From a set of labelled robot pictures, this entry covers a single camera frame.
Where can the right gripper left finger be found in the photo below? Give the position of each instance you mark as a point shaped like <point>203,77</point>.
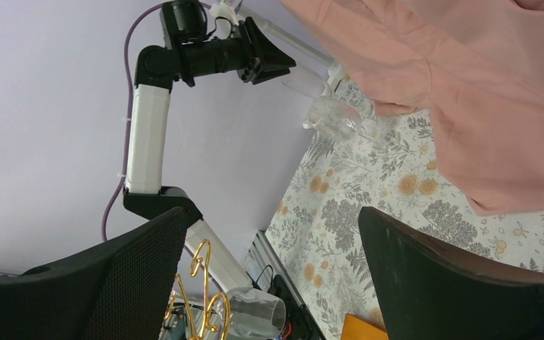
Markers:
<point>118,289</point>

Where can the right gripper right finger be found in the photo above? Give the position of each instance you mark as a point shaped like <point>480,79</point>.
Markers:
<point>430,289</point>

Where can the floral table cloth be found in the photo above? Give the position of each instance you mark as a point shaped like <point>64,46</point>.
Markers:
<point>314,231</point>

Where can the pink shorts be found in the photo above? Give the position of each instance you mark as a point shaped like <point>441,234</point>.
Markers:
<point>478,66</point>

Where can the metal frame pole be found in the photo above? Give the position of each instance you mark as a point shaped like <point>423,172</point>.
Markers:
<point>336,72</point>

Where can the wooden rack base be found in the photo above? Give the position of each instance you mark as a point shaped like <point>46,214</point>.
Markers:
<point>355,328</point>

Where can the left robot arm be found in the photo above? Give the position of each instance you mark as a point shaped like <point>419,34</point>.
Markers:
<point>191,50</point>

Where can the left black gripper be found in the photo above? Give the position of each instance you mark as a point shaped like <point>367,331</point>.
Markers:
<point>265,61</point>

